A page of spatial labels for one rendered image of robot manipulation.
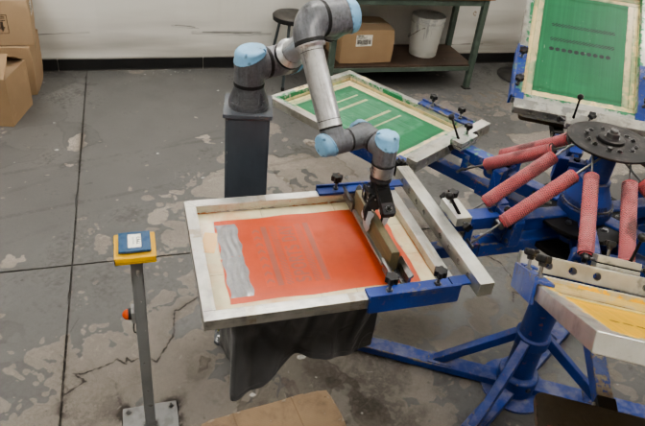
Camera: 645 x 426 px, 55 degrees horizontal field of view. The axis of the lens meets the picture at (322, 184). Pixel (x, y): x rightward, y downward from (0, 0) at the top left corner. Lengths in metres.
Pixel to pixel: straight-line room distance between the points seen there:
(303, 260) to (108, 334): 1.38
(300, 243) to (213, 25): 3.81
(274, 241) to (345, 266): 0.26
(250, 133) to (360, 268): 0.70
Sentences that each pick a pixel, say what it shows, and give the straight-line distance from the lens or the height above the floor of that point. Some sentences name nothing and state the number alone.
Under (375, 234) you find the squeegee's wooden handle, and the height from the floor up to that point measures 1.03.
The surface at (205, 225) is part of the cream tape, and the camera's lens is 2.14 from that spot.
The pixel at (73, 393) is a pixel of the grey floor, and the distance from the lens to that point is 2.94.
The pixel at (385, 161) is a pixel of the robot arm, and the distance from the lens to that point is 1.92.
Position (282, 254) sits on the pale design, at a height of 0.96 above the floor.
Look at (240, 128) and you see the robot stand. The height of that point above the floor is 1.14.
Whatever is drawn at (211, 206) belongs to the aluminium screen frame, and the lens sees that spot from 2.18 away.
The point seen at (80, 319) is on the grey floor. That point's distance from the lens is 3.23.
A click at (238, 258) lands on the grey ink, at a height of 0.96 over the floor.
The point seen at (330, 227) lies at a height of 0.96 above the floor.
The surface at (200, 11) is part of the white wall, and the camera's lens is 5.61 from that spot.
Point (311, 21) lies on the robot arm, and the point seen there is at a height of 1.65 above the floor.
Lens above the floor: 2.25
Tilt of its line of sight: 33 degrees down
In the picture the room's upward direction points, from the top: 6 degrees clockwise
